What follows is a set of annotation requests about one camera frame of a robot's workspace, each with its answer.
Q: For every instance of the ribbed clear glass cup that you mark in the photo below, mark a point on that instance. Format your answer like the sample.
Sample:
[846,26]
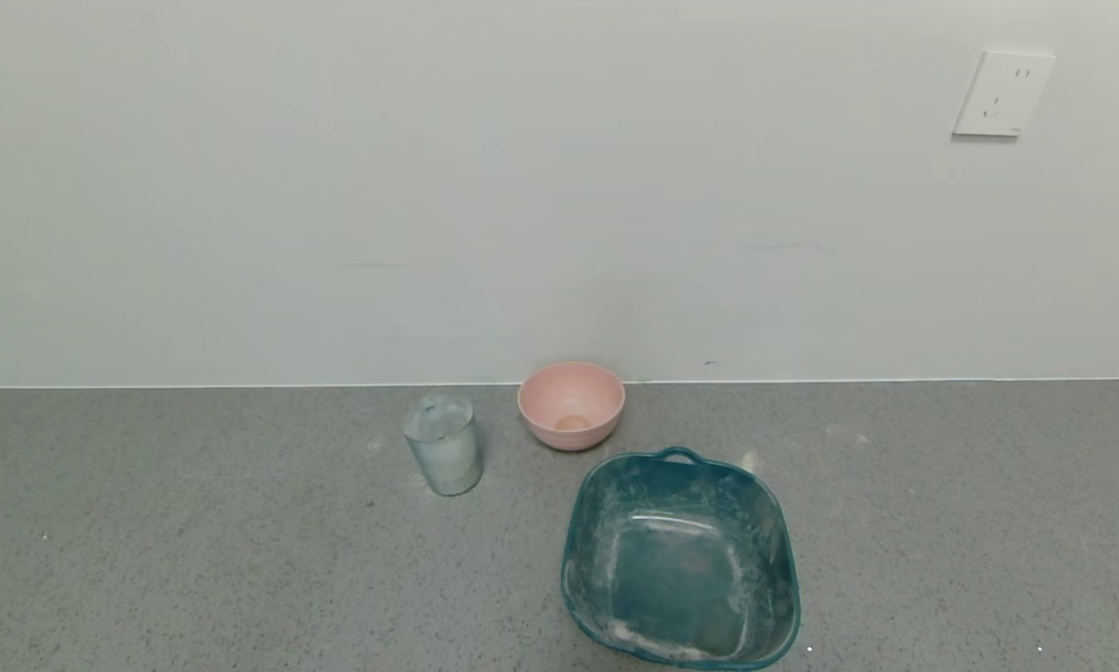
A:
[443,453]

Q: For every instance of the pink bowl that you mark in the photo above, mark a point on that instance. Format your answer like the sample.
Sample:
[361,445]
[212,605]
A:
[559,397]

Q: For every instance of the white wall socket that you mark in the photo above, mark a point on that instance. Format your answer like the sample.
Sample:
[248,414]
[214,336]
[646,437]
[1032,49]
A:
[1002,93]

